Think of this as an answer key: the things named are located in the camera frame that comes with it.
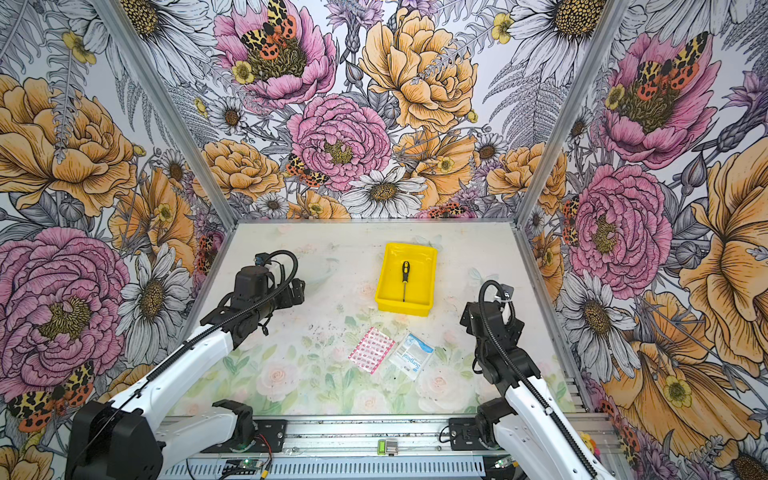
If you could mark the clear blue plastic packet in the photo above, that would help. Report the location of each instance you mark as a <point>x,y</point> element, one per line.
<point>411,355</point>

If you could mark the black yellow screwdriver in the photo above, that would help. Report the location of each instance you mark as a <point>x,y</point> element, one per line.
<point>405,273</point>

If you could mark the pink sticker sheet packet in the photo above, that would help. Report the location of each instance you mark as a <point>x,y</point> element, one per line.
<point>371,351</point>

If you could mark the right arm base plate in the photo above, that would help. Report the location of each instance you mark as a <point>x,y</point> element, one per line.
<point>464,434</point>

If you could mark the yellow plastic bin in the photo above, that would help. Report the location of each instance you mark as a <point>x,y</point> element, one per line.
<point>422,280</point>

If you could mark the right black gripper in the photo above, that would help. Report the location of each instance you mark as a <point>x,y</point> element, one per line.
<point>514,331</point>

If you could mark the aluminium rail frame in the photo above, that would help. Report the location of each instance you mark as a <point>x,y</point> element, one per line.
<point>358,435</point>

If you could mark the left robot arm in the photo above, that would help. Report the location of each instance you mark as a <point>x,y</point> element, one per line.
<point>122,438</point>

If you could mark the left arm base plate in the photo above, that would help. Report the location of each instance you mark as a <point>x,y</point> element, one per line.
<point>269,436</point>

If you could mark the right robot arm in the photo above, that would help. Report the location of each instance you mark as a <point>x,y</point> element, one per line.
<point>525,420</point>

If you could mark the small green display module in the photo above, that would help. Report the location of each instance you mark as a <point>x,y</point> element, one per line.
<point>387,447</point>

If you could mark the green circuit board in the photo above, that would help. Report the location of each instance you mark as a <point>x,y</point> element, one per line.
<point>244,467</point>

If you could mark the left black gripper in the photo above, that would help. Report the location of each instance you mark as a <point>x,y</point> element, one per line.
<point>287,302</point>

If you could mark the colourful flower toy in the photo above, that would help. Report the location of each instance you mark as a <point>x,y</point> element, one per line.
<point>590,444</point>

